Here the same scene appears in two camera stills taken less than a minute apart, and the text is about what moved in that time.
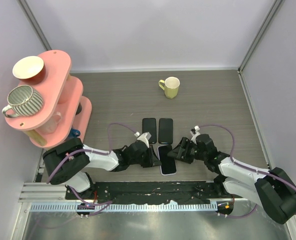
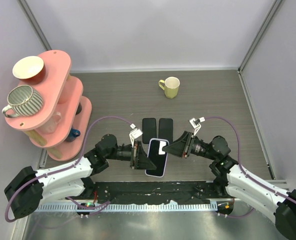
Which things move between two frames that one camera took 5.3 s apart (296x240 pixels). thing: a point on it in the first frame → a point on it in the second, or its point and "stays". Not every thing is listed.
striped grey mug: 23,100 stays
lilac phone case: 169,164 → 157,156
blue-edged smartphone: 149,125 stays
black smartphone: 168,163 → 159,160
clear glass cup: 51,126 stays
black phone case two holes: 166,131 stays
